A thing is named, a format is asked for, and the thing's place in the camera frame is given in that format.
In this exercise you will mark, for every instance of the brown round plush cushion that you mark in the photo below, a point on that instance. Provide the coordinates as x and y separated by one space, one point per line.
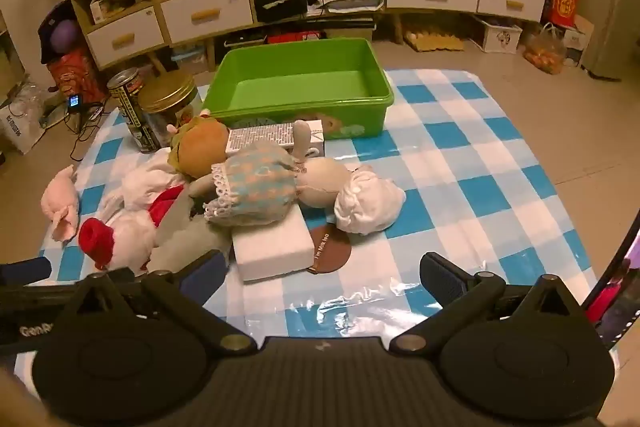
332 252

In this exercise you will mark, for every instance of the red printed bag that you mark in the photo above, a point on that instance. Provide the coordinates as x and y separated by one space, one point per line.
75 74

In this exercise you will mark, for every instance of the green plastic bin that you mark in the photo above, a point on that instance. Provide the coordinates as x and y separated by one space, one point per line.
300 82

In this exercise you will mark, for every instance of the white patterned box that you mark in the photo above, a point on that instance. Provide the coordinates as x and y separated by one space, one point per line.
260 134

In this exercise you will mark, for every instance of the blue white checkered mat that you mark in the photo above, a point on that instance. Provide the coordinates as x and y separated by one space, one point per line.
450 157

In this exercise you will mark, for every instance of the white plastic bag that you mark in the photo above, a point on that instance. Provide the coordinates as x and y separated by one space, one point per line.
20 119

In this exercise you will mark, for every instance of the jar with gold lid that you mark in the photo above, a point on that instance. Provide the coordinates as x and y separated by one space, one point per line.
167 94

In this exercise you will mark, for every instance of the red flat box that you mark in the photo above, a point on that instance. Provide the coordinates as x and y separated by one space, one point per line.
297 38

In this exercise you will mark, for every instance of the pink plush toy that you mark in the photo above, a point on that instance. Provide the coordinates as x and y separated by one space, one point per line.
60 202

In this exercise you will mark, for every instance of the white foam block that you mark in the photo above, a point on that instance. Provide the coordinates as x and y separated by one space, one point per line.
270 247

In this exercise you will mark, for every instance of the egg tray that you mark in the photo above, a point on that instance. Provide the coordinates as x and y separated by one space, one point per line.
432 39

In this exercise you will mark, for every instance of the rag doll with blue dress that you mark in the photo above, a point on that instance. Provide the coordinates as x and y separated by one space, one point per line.
255 187

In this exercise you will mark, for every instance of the black yellow tall can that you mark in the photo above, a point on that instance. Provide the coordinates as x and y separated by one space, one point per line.
132 112

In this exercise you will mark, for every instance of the white plush with red outfit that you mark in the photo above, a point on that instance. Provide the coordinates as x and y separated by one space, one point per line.
132 234

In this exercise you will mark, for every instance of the small device with screen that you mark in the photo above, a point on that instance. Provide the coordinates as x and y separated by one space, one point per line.
74 102

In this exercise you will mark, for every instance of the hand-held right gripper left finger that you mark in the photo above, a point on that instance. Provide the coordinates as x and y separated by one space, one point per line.
206 276

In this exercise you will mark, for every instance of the grey plush toy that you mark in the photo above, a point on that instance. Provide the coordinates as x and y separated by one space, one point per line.
180 237

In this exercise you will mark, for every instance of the white printed storage box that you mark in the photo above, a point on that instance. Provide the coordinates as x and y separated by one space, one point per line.
497 34

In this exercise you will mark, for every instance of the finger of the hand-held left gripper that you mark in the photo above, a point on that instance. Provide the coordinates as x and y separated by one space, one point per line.
25 271

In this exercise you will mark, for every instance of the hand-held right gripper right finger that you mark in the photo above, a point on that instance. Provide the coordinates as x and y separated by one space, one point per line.
441 278

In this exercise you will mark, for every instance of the black bag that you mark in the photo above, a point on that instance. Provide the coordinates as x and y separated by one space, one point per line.
277 2

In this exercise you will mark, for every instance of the hamburger plush toy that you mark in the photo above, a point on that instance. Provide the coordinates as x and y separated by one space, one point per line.
200 147

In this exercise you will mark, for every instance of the plastic bag of oranges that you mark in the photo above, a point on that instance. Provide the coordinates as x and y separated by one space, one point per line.
545 52

